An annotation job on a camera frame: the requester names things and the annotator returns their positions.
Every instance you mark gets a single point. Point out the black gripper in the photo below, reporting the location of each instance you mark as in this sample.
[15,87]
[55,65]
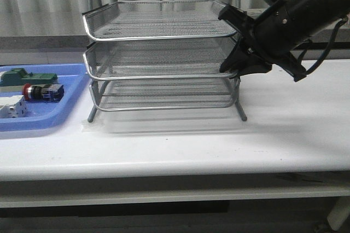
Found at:
[274,36]

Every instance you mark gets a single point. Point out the silver mesh tray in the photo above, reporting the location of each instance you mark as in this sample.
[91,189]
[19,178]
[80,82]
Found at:
[153,94]
[158,59]
[147,20]

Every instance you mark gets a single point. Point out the red emergency push button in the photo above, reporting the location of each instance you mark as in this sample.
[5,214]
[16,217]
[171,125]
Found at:
[46,93]

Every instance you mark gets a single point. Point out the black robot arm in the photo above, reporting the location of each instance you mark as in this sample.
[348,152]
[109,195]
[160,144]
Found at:
[309,17]

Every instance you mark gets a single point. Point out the grey stone counter ledge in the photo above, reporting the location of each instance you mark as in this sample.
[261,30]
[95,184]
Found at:
[43,30]

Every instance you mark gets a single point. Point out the blue plastic tray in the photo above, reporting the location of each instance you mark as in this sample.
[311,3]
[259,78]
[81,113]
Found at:
[43,115]

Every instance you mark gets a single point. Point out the green terminal block component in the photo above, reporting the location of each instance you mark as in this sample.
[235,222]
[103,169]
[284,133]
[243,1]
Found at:
[19,76]

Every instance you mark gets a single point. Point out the white circuit breaker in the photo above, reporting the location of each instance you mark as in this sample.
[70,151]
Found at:
[13,107]

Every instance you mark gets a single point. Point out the grey metal rack frame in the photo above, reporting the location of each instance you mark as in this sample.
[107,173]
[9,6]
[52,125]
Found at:
[154,55]

